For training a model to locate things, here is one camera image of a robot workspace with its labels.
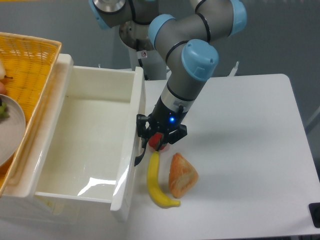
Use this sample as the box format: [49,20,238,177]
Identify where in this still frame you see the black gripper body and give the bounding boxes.
[149,97,188,137]

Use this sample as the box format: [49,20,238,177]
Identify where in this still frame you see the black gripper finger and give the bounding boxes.
[161,124,188,146]
[136,114,151,148]

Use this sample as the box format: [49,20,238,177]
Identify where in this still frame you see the black top drawer handle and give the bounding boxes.
[134,147,146,166]

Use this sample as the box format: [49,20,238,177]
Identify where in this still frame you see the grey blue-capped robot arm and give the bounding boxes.
[89,0,247,147]

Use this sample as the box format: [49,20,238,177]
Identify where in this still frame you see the white drawer cabinet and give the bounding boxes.
[0,54,74,221]

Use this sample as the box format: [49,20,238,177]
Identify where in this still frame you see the red bell pepper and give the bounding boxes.
[148,132,167,151]

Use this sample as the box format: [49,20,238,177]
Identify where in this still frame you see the triangular bread pastry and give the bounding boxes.
[168,152,199,199]

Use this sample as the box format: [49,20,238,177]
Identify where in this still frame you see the yellow banana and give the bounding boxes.
[146,151,181,209]

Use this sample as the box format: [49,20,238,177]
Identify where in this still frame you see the yellow wicker basket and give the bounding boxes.
[0,32,62,192]

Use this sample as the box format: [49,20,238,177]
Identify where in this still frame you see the white plate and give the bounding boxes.
[0,94,26,166]

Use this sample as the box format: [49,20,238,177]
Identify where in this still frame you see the green grapes on plate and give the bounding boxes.
[0,99,9,119]

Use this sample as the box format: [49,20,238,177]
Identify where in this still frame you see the red fruit in basket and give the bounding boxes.
[0,82,7,95]

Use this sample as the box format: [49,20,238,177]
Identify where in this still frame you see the pale pear in basket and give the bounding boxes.
[0,60,13,80]

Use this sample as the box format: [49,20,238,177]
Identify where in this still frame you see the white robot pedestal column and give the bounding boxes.
[118,20,168,81]

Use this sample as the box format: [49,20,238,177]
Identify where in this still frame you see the white metal base frame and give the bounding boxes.
[97,61,239,81]

